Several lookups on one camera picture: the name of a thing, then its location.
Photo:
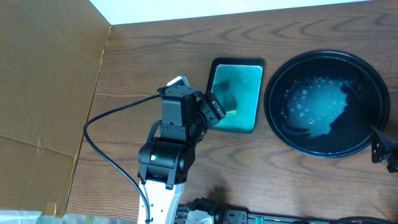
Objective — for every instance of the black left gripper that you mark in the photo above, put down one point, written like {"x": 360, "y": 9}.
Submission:
{"x": 213, "y": 107}

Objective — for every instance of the brown cardboard panel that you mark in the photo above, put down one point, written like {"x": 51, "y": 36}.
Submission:
{"x": 51, "y": 55}

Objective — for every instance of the green and yellow sponge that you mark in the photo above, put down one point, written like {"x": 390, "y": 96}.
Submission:
{"x": 225, "y": 97}

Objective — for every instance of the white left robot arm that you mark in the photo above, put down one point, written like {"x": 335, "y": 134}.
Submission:
{"x": 161, "y": 204}

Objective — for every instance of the round black serving tray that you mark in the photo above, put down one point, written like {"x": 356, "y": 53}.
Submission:
{"x": 325, "y": 103}

